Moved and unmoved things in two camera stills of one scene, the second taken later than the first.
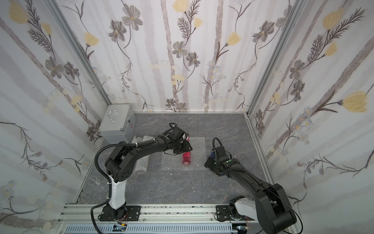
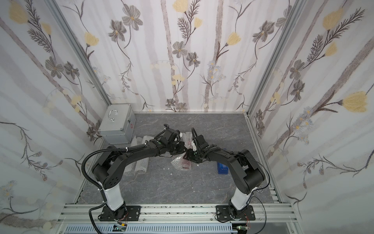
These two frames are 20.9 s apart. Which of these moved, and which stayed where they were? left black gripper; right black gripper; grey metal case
Moved: right black gripper
Stayed: grey metal case; left black gripper
